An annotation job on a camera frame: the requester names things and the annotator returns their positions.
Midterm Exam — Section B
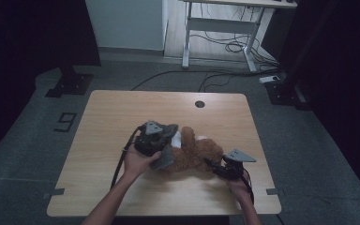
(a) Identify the person's right hand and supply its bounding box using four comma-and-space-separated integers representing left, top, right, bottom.
226, 173, 253, 204

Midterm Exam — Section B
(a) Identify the brown teddy bear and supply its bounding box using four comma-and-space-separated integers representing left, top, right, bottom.
165, 126, 225, 174

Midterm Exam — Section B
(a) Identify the black stand base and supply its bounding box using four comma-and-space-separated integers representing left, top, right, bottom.
265, 78, 311, 111
45, 65, 94, 98

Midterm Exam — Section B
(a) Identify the person's left hand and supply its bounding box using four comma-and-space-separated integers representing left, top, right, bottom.
123, 143, 162, 181

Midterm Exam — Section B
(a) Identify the grey cloth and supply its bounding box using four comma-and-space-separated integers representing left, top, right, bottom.
149, 124, 180, 172

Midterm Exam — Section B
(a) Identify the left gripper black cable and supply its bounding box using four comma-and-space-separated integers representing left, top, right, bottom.
110, 126, 145, 190

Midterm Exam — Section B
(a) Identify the bundle of black cables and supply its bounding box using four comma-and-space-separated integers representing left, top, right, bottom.
189, 3, 279, 68

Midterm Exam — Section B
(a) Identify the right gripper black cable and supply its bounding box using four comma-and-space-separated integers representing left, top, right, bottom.
240, 168, 256, 205

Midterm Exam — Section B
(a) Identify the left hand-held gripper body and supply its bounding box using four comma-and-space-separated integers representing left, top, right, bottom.
133, 121, 171, 158

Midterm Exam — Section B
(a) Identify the white power strip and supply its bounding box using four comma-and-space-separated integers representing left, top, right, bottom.
259, 75, 281, 84

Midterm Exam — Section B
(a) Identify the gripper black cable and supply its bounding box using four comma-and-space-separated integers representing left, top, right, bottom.
110, 126, 145, 190
240, 168, 256, 205

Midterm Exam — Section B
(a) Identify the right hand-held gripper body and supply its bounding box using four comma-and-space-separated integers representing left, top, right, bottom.
214, 148, 257, 182

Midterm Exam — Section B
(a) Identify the long black floor cable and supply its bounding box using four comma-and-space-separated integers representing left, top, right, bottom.
130, 68, 279, 92

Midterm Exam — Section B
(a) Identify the dark curtain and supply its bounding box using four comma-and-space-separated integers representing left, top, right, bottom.
0, 0, 101, 165
277, 0, 360, 207

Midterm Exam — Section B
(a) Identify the white desk with metal legs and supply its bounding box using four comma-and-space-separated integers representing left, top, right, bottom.
181, 0, 298, 73

